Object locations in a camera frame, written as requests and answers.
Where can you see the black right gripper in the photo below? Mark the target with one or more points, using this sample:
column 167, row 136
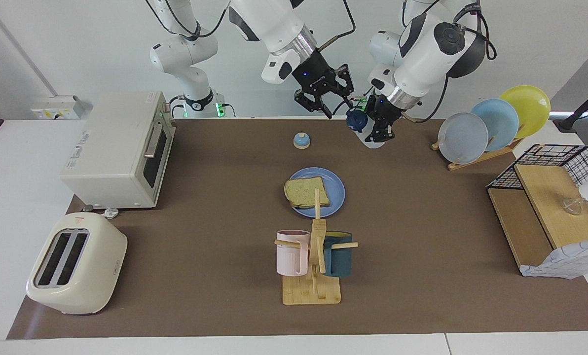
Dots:
column 317, row 74

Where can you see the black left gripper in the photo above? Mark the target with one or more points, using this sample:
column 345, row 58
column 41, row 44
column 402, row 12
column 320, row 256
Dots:
column 385, row 111

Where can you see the seasoning bottle with blue cap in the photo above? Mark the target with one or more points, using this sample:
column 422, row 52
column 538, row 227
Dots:
column 355, row 121

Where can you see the toasted bread slice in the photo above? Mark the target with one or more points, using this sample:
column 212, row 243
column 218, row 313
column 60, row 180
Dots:
column 306, row 195

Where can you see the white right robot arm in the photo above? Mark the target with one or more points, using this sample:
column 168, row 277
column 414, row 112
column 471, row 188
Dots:
column 269, row 19

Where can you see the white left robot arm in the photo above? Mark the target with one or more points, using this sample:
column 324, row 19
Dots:
column 422, row 49

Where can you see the blue round plate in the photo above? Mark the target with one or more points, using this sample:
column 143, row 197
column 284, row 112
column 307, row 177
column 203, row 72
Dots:
column 336, row 197

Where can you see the pale grey plate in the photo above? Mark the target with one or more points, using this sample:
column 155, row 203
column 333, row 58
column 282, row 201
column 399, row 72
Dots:
column 464, row 140

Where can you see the light blue plate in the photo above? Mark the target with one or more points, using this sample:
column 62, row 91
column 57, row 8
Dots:
column 501, row 121

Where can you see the yellow plate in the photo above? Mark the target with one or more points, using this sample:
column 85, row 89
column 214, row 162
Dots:
column 533, row 106

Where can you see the small blue-white knob lid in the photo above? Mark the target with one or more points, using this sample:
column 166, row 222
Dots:
column 301, row 142

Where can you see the wooden dish rack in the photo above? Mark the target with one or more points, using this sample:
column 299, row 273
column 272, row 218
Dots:
column 481, row 159

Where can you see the teal mug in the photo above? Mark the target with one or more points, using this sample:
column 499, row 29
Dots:
column 339, row 259

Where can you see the pink ribbed mug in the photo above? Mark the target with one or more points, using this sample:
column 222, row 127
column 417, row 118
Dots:
column 290, row 256

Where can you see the wooden mug tree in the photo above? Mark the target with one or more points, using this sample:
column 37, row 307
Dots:
column 311, row 293

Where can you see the wooden shelf box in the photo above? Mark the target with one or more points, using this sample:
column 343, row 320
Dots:
column 545, row 197

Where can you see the clear glass piece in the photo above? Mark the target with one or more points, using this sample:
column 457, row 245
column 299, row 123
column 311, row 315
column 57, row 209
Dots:
column 574, row 207

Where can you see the brown table mat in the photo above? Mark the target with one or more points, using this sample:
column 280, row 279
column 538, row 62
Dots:
column 215, row 276

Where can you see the white toaster oven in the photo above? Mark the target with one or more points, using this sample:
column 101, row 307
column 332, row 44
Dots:
column 106, row 162

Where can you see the white checked cloth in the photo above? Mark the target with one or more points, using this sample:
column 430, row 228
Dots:
column 570, row 259

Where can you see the white power plug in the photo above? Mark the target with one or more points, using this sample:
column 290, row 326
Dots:
column 110, row 213

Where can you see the cream two-slot toaster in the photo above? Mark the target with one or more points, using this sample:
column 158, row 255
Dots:
column 91, row 266

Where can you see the white wall socket box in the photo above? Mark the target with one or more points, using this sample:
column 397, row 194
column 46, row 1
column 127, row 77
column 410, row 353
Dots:
column 57, row 106

